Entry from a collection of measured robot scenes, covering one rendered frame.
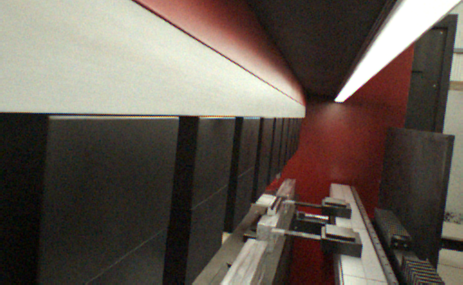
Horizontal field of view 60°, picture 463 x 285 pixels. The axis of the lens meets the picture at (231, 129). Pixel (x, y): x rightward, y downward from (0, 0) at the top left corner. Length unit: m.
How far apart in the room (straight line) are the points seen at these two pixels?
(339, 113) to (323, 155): 0.26
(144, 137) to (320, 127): 2.21
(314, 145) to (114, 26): 2.27
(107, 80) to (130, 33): 0.03
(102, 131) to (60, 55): 0.05
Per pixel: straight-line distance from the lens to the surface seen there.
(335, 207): 1.58
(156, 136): 0.27
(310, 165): 2.46
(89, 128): 0.20
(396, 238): 1.27
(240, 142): 0.55
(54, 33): 0.17
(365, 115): 2.45
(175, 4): 0.29
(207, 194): 0.41
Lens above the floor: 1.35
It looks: 3 degrees down
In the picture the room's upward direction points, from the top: 6 degrees clockwise
